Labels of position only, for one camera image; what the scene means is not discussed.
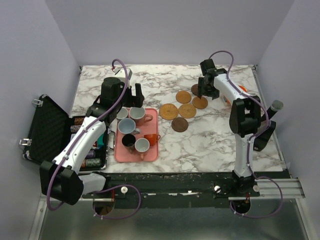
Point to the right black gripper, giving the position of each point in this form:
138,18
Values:
206,88

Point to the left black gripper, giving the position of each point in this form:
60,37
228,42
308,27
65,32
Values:
135,101

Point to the dark wood coaster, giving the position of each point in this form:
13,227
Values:
195,90
179,124

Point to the pink mug white inside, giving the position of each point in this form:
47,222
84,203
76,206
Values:
139,115

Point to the light wood coaster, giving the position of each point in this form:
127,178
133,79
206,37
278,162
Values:
200,103
183,97

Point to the woven rattan coaster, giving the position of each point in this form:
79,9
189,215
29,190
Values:
187,111
168,111

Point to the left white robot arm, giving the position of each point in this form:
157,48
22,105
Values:
60,178

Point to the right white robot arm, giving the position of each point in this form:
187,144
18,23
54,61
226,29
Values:
244,120

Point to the small white cup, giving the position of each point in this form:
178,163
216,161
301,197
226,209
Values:
122,114

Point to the light blue cup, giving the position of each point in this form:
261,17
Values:
128,126

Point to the orange red cup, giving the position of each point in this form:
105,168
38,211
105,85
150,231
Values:
152,138

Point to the black cup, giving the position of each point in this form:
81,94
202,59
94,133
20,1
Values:
128,141

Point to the pink plastic tray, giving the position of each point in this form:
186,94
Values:
123,155

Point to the black grey microphone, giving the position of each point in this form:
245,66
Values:
276,106

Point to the black microphone stand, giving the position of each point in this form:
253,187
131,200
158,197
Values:
262,140

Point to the black poker chip case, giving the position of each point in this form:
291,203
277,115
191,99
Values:
52,129

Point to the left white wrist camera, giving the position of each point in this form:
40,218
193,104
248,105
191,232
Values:
120,74

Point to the white cup brown handle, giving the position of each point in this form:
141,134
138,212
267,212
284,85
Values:
142,145

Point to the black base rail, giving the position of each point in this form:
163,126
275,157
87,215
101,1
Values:
178,190

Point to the aluminium rail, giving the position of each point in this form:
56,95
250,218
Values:
264,189

